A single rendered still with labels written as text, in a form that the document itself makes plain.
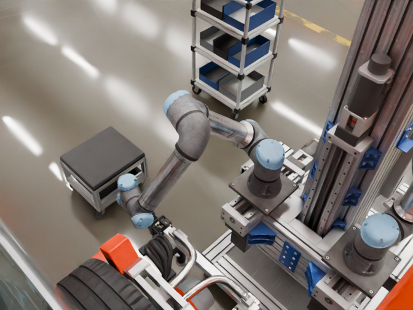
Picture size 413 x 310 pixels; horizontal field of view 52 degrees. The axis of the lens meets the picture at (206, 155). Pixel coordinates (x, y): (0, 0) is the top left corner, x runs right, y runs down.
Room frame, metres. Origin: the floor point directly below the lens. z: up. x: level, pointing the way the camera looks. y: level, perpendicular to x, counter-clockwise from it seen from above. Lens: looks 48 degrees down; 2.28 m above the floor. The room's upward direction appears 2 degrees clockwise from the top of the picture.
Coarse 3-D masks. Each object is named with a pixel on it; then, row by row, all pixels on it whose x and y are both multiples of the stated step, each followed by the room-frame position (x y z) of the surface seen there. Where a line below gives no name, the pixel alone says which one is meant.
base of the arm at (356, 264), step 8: (352, 240) 0.85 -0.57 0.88; (344, 248) 0.84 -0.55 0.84; (352, 248) 0.82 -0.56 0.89; (344, 256) 0.81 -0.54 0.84; (352, 256) 0.79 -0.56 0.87; (360, 256) 0.78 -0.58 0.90; (352, 264) 0.77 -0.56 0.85; (360, 264) 0.76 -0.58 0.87; (368, 264) 0.76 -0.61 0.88; (376, 264) 0.76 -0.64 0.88; (360, 272) 0.75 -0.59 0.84; (368, 272) 0.75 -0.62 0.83; (376, 272) 0.75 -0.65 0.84
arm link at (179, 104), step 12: (180, 96) 1.14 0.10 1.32; (168, 108) 1.11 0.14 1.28; (180, 108) 1.09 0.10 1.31; (192, 108) 1.08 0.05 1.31; (204, 108) 1.14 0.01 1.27; (180, 120) 1.04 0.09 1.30; (216, 120) 1.16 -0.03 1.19; (228, 120) 1.21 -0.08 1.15; (252, 120) 1.34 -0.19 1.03; (216, 132) 1.15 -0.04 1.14; (228, 132) 1.17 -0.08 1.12; (240, 132) 1.21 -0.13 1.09; (252, 132) 1.23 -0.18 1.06; (264, 132) 1.28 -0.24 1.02; (240, 144) 1.21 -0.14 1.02; (252, 144) 1.21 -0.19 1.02
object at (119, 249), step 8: (112, 240) 0.66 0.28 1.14; (120, 240) 0.65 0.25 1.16; (128, 240) 0.66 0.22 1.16; (104, 248) 0.63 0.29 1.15; (112, 248) 0.62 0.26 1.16; (120, 248) 0.63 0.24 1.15; (128, 248) 0.64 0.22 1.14; (104, 256) 0.63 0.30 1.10; (112, 256) 0.60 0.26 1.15; (120, 256) 0.61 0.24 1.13; (128, 256) 0.62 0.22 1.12; (136, 256) 0.63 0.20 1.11; (112, 264) 0.60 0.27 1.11; (120, 264) 0.60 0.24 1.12; (128, 264) 0.60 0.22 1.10; (120, 272) 0.58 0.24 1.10
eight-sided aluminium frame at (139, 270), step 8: (136, 264) 0.60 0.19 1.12; (144, 264) 0.60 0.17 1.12; (128, 272) 0.57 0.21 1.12; (136, 272) 0.57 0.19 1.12; (144, 272) 0.58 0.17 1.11; (152, 272) 0.57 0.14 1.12; (136, 280) 0.55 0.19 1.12; (144, 280) 0.55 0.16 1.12; (152, 280) 0.56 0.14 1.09; (160, 280) 0.55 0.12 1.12; (144, 288) 0.52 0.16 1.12; (152, 288) 0.52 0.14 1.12; (168, 288) 0.53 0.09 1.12; (152, 296) 0.50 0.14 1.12; (160, 296) 0.50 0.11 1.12; (176, 296) 0.50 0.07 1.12; (160, 304) 0.48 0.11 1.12; (176, 304) 0.49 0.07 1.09; (184, 304) 0.48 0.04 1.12
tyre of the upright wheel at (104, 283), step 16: (80, 272) 0.57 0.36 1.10; (96, 272) 0.56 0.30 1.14; (112, 272) 0.55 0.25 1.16; (64, 288) 0.52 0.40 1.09; (80, 288) 0.51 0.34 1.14; (96, 288) 0.50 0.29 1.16; (112, 288) 0.50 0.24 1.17; (128, 288) 0.49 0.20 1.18; (80, 304) 0.45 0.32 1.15; (96, 304) 0.45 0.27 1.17; (112, 304) 0.45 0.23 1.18; (128, 304) 0.45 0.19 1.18; (144, 304) 0.45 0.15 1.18
